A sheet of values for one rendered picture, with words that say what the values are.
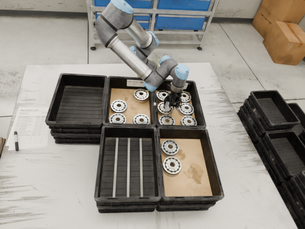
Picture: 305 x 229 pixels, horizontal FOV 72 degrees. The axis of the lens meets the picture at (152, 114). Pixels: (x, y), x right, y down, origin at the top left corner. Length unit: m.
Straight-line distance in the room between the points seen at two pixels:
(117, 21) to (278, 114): 1.73
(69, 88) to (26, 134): 0.39
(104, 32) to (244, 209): 1.23
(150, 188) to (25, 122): 0.92
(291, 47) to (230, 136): 2.56
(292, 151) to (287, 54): 2.05
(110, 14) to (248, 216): 1.31
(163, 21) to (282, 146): 2.13
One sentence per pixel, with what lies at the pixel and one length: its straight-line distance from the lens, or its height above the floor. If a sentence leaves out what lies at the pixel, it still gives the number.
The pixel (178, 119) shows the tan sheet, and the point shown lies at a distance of 1.38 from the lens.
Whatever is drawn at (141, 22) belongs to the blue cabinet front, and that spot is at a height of 0.43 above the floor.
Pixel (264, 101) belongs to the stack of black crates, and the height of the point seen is 0.49.
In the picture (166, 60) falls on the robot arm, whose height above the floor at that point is 1.18.
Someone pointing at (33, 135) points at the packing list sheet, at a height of 0.70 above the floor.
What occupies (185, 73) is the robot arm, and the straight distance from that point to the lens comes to 1.12.
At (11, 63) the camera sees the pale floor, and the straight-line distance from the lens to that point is 3.25.
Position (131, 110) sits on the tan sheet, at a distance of 1.37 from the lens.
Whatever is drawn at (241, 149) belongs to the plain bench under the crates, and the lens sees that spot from 1.59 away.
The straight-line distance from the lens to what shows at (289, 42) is 3.87.
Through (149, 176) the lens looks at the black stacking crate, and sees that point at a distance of 1.15.
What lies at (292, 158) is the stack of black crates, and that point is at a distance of 2.24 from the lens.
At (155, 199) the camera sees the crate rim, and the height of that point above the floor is 0.93.
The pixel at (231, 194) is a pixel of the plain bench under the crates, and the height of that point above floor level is 0.70.
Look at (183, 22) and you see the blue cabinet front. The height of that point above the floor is 0.44.
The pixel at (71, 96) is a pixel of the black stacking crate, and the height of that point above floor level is 0.83.
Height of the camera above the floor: 1.89
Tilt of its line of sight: 51 degrees down
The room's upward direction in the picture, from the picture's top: 12 degrees clockwise
